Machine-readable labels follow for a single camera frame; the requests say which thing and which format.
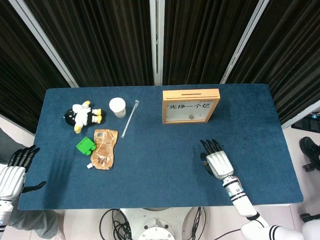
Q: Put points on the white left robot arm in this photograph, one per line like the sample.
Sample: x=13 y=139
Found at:
x=4 y=212

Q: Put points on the black pleated curtain panel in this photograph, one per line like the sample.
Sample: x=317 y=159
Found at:
x=200 y=32
x=20 y=75
x=100 y=42
x=287 y=50

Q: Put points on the grey partition frame post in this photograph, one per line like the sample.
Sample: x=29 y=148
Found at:
x=300 y=115
x=245 y=37
x=153 y=37
x=44 y=42

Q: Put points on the grey trousered person leg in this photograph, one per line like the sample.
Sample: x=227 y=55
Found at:
x=32 y=222

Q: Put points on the black white plush toy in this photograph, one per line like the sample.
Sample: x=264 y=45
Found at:
x=82 y=117

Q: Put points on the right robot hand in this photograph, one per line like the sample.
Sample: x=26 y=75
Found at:
x=218 y=163

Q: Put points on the wooden glass-front coin box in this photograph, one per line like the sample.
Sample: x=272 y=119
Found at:
x=175 y=96

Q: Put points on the black equipment box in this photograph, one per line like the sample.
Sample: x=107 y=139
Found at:
x=307 y=123

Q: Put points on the blue velvet table cloth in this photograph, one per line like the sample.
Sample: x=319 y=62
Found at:
x=150 y=170

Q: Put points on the grey chair base leg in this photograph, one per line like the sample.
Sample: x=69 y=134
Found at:
x=308 y=167

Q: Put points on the clear wrapped drinking straw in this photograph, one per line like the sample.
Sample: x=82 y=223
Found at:
x=130 y=118

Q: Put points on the black chair caster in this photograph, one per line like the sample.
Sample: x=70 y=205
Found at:
x=307 y=217

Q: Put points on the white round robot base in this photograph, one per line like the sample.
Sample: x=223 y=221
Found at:
x=156 y=230

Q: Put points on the orange spout drink pouch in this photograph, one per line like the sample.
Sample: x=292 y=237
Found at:
x=103 y=150

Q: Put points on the green toy building block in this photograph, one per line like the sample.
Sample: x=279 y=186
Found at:
x=83 y=146

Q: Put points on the white paper cup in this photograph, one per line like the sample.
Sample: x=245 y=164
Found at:
x=117 y=106

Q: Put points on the black shoe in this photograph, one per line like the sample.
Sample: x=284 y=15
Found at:
x=310 y=150

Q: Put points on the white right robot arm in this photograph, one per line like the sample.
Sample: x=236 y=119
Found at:
x=241 y=205

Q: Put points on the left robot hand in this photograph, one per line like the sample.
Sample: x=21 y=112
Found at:
x=11 y=178

